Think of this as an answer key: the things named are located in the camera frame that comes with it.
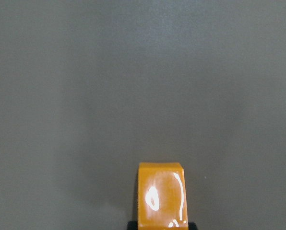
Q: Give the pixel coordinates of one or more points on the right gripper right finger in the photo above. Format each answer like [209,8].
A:
[192,226]

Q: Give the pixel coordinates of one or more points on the orange trapezoid block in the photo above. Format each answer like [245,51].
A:
[162,203]

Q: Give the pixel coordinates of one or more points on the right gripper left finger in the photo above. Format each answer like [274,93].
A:
[132,225]

